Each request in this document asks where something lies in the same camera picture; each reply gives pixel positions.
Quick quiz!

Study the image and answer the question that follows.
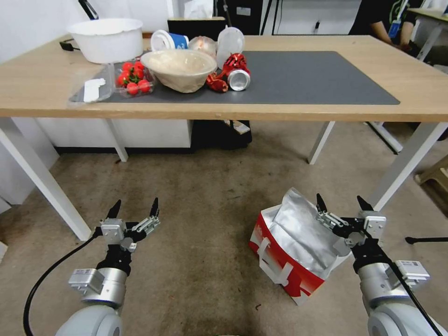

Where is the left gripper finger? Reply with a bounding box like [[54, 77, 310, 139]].
[[131, 197, 162, 241], [106, 199, 122, 222]]

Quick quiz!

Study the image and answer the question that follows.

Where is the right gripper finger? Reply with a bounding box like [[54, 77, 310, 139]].
[[356, 195, 375, 214], [315, 193, 346, 231]]

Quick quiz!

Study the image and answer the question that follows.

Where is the red white food delivery bag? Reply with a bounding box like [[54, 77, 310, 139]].
[[249, 187, 353, 306]]

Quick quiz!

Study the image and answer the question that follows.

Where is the clear plastic food bag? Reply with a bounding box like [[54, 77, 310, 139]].
[[188, 35, 218, 59]]

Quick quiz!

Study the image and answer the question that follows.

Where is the black tripod leg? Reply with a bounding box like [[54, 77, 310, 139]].
[[405, 236, 448, 245]]

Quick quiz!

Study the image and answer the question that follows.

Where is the white desk foot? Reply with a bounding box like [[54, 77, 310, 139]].
[[364, 121, 404, 155]]

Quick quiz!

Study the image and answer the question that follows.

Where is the beige plastic stool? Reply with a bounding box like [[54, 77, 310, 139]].
[[414, 163, 448, 197]]

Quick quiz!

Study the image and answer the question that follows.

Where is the white cabinet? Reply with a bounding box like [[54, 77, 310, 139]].
[[36, 118, 194, 155]]

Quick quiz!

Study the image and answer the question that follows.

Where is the black box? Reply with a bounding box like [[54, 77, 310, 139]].
[[191, 120, 252, 152]]

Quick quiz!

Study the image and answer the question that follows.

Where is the wooden table with white legs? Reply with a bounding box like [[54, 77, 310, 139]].
[[0, 34, 448, 242]]

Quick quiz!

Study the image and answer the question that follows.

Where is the clear plastic clamshell box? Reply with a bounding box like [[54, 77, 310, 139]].
[[68, 61, 157, 104]]

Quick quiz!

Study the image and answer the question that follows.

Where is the grey desk mat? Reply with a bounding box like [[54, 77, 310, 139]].
[[68, 51, 401, 106]]

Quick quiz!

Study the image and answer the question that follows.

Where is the beige paper bowl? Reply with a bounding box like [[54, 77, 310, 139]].
[[140, 49, 218, 94]]

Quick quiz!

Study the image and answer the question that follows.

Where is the crumpled red foil wrapper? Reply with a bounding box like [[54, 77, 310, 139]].
[[205, 69, 230, 94]]

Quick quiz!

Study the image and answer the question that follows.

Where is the white plastic tub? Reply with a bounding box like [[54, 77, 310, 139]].
[[66, 18, 144, 65]]

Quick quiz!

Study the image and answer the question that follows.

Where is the crushed red drink can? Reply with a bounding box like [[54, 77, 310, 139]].
[[223, 53, 252, 92]]

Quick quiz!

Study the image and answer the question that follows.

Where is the white blue paper cup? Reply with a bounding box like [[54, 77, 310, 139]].
[[151, 29, 190, 53]]

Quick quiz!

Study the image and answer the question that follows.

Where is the person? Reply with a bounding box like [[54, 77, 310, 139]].
[[348, 0, 418, 50]]

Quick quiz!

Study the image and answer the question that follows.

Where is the light wooden desk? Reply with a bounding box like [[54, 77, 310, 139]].
[[407, 7, 448, 75]]

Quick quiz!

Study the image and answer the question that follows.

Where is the clear plastic lid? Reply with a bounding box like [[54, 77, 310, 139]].
[[216, 25, 245, 69]]

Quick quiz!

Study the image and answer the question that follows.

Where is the black monitor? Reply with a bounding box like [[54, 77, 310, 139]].
[[167, 16, 227, 36]]

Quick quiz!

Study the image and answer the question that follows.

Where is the black cabinet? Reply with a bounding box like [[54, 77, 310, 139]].
[[212, 0, 274, 35]]

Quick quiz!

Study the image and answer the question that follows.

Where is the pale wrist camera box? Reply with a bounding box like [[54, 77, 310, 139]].
[[100, 218, 127, 245], [362, 210, 388, 239]]

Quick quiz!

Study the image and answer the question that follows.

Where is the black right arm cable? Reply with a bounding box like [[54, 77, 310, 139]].
[[364, 227, 445, 336]]

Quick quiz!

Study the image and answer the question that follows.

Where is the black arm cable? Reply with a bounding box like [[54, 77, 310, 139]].
[[23, 227, 105, 336], [364, 227, 445, 336]]

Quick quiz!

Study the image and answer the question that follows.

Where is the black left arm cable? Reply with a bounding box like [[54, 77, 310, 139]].
[[23, 227, 105, 336]]

